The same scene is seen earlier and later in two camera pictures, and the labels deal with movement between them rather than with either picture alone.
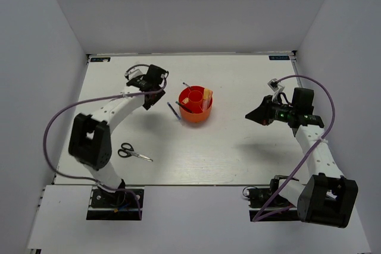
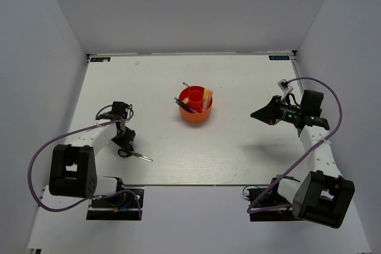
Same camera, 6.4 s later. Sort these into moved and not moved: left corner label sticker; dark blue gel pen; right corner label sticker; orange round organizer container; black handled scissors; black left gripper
Moved: black left gripper; dark blue gel pen
Not moved: left corner label sticker; orange round organizer container; black handled scissors; right corner label sticker
